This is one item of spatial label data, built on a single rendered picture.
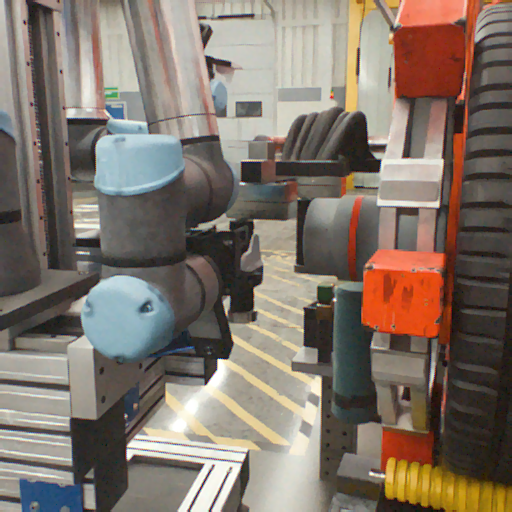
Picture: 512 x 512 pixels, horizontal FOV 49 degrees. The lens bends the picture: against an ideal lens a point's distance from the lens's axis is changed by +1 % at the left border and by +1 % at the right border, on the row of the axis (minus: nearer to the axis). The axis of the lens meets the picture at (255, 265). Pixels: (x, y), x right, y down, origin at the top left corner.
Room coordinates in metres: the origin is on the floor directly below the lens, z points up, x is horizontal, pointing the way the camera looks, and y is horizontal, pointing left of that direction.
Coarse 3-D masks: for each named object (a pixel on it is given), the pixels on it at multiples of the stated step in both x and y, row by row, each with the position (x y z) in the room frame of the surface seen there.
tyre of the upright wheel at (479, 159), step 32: (480, 32) 0.68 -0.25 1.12; (480, 64) 0.62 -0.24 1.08; (480, 96) 0.59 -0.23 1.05; (480, 128) 0.57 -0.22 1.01; (480, 160) 0.55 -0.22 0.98; (480, 192) 0.54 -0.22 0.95; (480, 224) 0.53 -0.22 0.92; (480, 256) 0.53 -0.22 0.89; (480, 288) 0.52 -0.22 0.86; (480, 320) 0.52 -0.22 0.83; (448, 352) 0.57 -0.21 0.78; (480, 352) 0.53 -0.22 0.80; (448, 384) 0.56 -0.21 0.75; (480, 384) 0.54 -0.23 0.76; (448, 416) 0.57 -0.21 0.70; (480, 416) 0.54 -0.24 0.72; (448, 448) 0.60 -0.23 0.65; (480, 448) 0.57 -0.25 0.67
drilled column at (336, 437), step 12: (324, 384) 1.53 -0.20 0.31; (324, 396) 1.53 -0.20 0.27; (324, 408) 1.53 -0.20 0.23; (324, 420) 1.53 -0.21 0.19; (336, 420) 1.52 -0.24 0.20; (324, 432) 1.53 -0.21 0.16; (336, 432) 1.52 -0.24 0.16; (348, 432) 1.51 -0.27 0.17; (324, 444) 1.53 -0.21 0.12; (336, 444) 1.52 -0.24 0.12; (348, 444) 1.51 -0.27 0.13; (324, 456) 1.53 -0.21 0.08; (336, 456) 1.52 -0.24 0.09; (324, 468) 1.53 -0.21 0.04; (336, 468) 1.52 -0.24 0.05
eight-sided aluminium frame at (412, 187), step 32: (448, 128) 0.99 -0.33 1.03; (384, 160) 0.63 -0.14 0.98; (416, 160) 0.62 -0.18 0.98; (448, 160) 1.04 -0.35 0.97; (384, 192) 0.61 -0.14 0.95; (416, 192) 0.60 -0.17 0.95; (448, 192) 1.06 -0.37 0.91; (384, 224) 0.61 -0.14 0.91; (384, 352) 0.61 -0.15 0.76; (416, 352) 0.60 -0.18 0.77; (384, 384) 0.64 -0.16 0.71; (416, 384) 0.61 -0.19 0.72; (384, 416) 0.72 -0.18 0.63; (416, 416) 0.69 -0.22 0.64
